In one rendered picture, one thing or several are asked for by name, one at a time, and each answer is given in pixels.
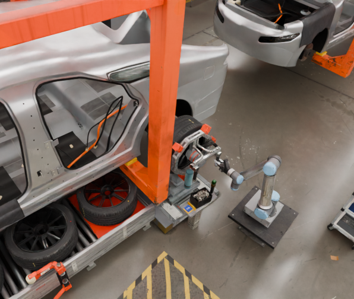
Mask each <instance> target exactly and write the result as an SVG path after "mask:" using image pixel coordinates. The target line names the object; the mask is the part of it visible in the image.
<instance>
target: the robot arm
mask: <svg viewBox="0 0 354 299"><path fill-rule="evenodd" d="M214 162H215V164H216V166H219V167H220V169H219V170H221V172H224V173H225V174H227V175H228V176H229V177H230V178H231V179H232V182H231V185H230V188H231V189H232V190H238V189H239V186H240V185H241V184H242V182H243V181H245V180H247V179H248V178H250V177H252V176H254V175H256V174H258V173H260V172H262V171H263V172H264V178H263V185H262V189H261V197H260V199H259V200H258V203H257V207H256V208H255V211H254V213H255V215H256V216H257V217H258V218H261V219H264V220H265V219H267V218H268V216H271V215H273V214H274V213H275V210H276V209H275V207H276V205H277V203H278V201H279V198H280V196H279V194H278V193H277V192H276V191H274V190H273V188H274V182H275V178H276V174H277V169H278V168H279V166H280V165H281V163H282V160H281V158H280V157H279V156H278V155H271V156H269V157H268V158H267V160H265V161H263V162H261V163H259V164H257V165H256V166H253V167H252V168H250V169H248V170H246V171H245V172H240V173H238V172H236V171H235V170H234V169H232V168H230V167H229V162H228V159H224V160H221V159H219V162H218V161H216V160H214Z"/></svg>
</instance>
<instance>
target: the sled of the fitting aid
mask: <svg viewBox="0 0 354 299"><path fill-rule="evenodd" d="M199 186H200V181H198V180H196V182H195V183H194V184H193V185H191V188H190V189H185V190H184V191H182V192H181V193H179V194H178V195H176V196H175V197H174V198H173V197H171V196H170V195H169V196H168V197H167V199H165V201H166V202H167V203H168V204H169V205H170V206H172V205H173V204H175V203H176V202H177V201H179V200H180V199H182V198H183V197H184V196H186V195H187V194H189V193H190V192H192V191H193V190H194V189H196V188H197V187H199Z"/></svg>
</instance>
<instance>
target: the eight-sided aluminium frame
mask: <svg viewBox="0 0 354 299"><path fill-rule="evenodd" d="M202 136H203V137H205V141H204V143H205V142H206V140H208V139H212V137H211V136H210V135H207V134H205V133H204V132H203V131H202V130H199V131H197V132H195V133H194V134H192V135H190V136H188V137H186V138H185V139H184V140H183V141H182V143H181V145H182V146H183V147H184V149H183V150H182V151H181V153H179V152H176V151H175V153H174V154H173V156H172V164H171V171H173V172H174V173H175V174H179V175H182V176H184V175H185V173H186V170H187V169H191V168H190V167H189V165H188V166H187V167H185V168H184V169H182V170H180V169H178V160H179V158H180V156H181V155H182V153H183V152H184V151H185V149H186V148H187V146H188V145H189V144H190V143H192V142H193V141H195V140H196V139H198V138H200V137H202ZM201 153H202V154H203V155H204V156H205V155H207V154H208V152H205V151H204V150H202V151H201Z"/></svg>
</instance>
